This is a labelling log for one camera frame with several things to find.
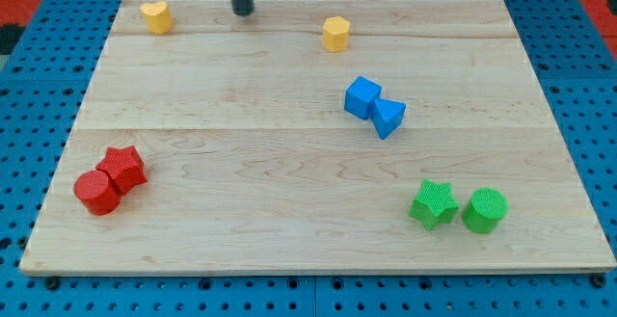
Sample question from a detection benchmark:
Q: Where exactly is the yellow hexagon block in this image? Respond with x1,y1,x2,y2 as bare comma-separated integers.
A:
322,16,351,52

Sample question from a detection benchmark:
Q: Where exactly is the green star block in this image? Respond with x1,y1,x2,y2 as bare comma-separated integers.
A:
409,179,459,231

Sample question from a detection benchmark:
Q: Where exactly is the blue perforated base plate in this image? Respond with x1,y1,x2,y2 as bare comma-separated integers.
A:
1,0,616,316

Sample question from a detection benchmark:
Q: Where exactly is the blue cube block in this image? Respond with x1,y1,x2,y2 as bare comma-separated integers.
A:
343,76,382,120

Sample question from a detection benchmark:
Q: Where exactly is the red star block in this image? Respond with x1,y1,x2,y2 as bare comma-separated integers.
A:
95,145,148,195

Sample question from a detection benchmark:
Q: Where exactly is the wooden board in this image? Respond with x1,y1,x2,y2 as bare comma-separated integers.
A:
20,0,616,277

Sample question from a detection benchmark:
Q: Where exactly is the yellow heart block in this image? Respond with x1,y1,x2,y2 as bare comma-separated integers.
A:
140,1,174,35

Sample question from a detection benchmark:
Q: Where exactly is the red cylinder block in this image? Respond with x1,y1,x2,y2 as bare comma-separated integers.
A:
73,170,121,216

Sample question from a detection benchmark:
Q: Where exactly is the blue triangle block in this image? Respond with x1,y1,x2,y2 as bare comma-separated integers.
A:
370,98,406,140

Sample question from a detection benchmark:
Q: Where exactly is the green cylinder block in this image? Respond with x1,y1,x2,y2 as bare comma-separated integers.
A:
462,187,509,234

